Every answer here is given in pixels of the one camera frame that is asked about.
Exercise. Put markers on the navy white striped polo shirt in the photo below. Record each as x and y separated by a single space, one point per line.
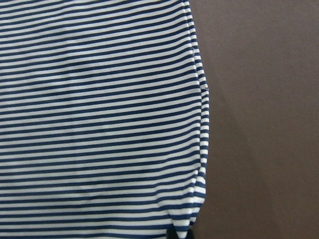
104 119

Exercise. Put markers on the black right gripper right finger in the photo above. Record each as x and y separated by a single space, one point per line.
190 233

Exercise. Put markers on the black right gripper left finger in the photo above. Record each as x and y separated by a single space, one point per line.
171 234

